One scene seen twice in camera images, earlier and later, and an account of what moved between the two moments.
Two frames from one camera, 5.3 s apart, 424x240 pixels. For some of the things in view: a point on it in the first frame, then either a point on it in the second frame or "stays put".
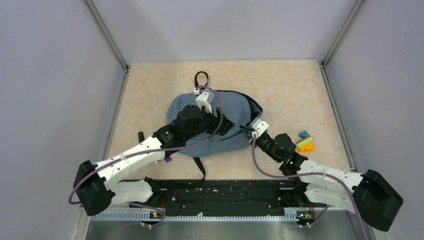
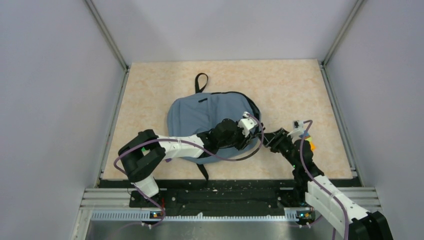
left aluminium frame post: x=107 y=35 stays put
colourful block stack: x=305 y=144 stays put
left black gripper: x=225 y=125 -> x=243 y=140
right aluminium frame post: x=355 y=11 stays put
